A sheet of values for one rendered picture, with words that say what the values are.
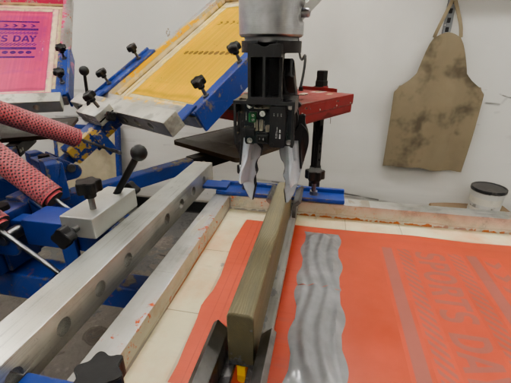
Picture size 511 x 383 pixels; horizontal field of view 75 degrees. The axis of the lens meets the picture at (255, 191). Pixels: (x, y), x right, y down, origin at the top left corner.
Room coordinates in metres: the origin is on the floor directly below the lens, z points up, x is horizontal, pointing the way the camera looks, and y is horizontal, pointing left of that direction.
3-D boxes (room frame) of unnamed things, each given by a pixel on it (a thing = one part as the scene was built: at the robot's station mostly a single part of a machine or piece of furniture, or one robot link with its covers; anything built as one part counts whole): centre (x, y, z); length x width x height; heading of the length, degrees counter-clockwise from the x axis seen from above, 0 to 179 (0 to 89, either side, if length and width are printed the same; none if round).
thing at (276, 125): (0.42, -0.02, 1.26); 0.09 x 0.08 x 0.12; 169
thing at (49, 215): (0.52, 0.32, 1.02); 0.17 x 0.06 x 0.05; 78
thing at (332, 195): (0.73, -0.06, 0.98); 0.30 x 0.05 x 0.07; 78
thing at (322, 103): (1.68, -0.15, 1.06); 0.61 x 0.46 x 0.12; 138
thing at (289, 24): (0.43, -0.02, 1.34); 0.08 x 0.08 x 0.05
